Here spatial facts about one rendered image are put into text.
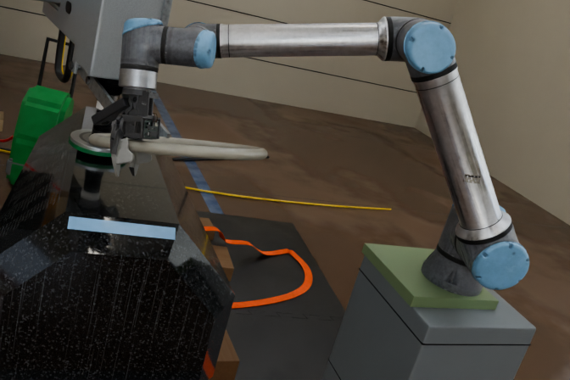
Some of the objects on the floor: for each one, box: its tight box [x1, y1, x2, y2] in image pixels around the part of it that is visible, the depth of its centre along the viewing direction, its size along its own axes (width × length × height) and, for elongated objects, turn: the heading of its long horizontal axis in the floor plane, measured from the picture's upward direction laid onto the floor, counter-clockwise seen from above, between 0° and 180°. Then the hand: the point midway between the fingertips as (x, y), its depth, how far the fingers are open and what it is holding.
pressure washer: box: [5, 37, 77, 185], centre depth 371 cm, size 35×35×87 cm
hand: (124, 170), depth 150 cm, fingers closed on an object, 5 cm apart
